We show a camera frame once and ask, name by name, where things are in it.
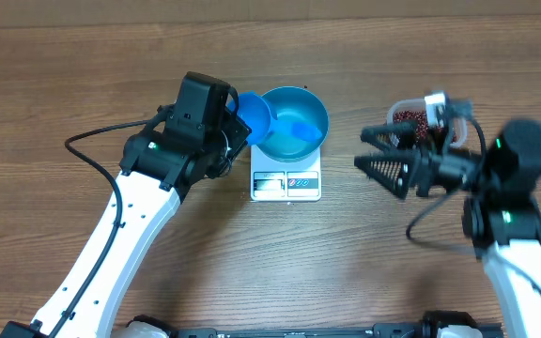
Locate red adzuki beans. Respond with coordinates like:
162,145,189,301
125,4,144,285
393,110,447,144

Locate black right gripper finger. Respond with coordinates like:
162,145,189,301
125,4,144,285
354,150,419,200
360,120,417,148

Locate blue plastic measuring scoop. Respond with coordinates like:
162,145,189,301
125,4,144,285
227,92,322,146

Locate clear plastic container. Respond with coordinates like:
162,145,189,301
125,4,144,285
386,99,468,148

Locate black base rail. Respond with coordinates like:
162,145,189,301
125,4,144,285
124,309,504,338

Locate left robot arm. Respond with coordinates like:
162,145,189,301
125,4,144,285
1,71,251,337

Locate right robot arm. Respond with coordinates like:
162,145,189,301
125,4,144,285
354,119,541,337

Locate white digital kitchen scale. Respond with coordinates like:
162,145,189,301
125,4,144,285
250,146,322,203

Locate teal metal bowl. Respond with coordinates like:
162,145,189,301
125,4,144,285
258,86,330,162

